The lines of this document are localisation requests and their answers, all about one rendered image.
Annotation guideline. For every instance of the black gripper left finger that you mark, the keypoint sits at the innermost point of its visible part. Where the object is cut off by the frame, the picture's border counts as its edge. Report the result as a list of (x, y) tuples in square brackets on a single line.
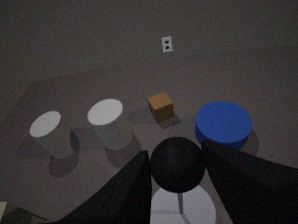
[(125, 199)]

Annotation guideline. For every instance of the small brown cube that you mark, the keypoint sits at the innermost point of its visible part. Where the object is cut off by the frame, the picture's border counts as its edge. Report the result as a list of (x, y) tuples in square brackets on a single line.
[(161, 107)]

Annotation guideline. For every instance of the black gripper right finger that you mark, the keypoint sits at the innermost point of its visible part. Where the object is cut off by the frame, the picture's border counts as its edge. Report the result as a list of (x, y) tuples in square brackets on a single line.
[(253, 190)]

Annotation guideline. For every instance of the blue short cylinder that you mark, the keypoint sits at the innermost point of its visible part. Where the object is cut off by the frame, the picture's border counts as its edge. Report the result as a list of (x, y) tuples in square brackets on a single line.
[(224, 122)]

